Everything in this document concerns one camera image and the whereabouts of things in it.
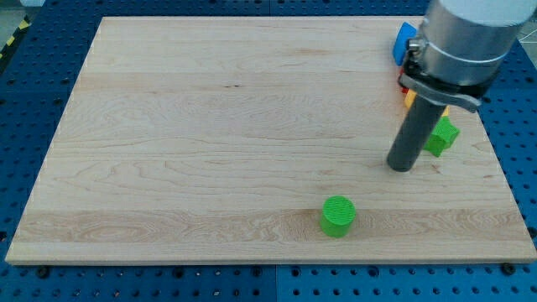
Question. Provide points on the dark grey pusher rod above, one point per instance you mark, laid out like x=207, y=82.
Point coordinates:
x=413, y=134

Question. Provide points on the yellow block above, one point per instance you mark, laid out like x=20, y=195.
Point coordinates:
x=409, y=99

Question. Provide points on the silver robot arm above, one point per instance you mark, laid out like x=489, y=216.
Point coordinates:
x=460, y=44

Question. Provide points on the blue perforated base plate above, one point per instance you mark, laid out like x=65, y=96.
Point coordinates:
x=35, y=86

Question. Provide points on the green cylinder block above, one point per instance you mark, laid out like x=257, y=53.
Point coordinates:
x=337, y=215

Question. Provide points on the green star block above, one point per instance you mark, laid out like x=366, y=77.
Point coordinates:
x=443, y=136

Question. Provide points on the light wooden board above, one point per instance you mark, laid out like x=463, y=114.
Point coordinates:
x=217, y=141

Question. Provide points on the blue block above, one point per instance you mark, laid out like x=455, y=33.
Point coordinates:
x=406, y=32

